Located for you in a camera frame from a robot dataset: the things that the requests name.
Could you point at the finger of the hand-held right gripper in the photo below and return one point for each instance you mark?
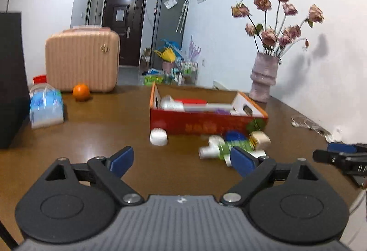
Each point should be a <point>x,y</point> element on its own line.
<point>326,156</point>
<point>342,147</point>

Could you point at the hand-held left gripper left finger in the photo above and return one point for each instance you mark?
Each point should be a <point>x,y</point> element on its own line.
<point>122,160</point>

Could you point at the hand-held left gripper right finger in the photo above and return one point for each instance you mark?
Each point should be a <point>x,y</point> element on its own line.
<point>243,160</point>

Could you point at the beige block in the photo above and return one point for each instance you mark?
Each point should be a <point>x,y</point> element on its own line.
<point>260,138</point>

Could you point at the white ribbed cap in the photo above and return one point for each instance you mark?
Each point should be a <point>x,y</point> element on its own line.
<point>158,136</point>

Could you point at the red cardboard box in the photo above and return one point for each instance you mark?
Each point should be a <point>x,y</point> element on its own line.
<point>200,125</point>

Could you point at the red and white lint brush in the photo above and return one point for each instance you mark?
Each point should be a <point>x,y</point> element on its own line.
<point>200,105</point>

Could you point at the white square bottle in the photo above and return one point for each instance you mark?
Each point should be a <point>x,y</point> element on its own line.
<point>172,103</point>

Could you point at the white earphones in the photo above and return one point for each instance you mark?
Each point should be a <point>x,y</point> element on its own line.
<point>308,125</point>

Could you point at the orange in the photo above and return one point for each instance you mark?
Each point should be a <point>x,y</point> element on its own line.
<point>81,92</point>

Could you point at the green packets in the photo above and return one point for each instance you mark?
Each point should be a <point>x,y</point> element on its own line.
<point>153,80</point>

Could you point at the pink ceramic vase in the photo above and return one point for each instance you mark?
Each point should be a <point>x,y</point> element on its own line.
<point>263,76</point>

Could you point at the blue tissue pack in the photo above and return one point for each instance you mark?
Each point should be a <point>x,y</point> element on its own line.
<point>46,109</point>

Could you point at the pink ribbed suitcase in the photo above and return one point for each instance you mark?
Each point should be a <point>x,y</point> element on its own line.
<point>83,59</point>

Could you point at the yellow watering can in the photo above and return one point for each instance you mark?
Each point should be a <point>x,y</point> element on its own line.
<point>167,55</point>

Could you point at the red plastic container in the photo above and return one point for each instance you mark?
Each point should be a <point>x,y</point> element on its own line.
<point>39,79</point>

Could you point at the blue plastic bag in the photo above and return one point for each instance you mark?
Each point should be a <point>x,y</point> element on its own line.
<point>170,44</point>

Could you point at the dried roses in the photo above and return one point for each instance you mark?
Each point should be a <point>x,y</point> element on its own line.
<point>269,36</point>

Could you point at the dark entrance door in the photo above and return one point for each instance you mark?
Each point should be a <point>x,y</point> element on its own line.
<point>123,30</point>

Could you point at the grey refrigerator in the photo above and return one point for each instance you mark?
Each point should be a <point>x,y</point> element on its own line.
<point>166,27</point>

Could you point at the folded umbrella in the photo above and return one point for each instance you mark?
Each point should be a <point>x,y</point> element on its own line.
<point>183,14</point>

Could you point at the side room door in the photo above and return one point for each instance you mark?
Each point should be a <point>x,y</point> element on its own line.
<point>92,4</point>

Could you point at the paper note on refrigerator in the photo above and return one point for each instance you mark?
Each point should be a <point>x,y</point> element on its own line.
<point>170,3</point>

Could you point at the purple wall decoration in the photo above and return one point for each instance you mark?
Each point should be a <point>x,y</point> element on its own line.
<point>194,49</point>

